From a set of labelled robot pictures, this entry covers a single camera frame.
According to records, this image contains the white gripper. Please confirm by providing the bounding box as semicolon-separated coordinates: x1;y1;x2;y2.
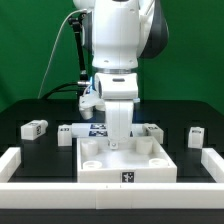
105;100;134;149

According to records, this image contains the white square tabletop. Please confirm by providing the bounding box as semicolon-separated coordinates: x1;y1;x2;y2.
77;136;177;183

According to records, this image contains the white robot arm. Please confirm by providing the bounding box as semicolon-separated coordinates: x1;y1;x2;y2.
73;0;169;149

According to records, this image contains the white U-shaped fence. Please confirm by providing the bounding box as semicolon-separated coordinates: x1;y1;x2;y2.
0;147;224;209

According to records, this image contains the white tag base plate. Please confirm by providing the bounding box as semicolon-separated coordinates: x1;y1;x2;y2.
71;123;143;138

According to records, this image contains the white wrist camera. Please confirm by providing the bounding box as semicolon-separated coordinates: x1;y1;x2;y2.
94;73;138;100

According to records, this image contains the black cable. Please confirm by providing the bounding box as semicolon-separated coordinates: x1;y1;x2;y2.
41;81;81;100

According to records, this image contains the black camera stand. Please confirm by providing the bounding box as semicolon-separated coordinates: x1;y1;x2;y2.
67;13;92;101

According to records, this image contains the white camera cable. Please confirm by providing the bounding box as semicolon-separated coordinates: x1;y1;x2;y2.
37;9;88;100

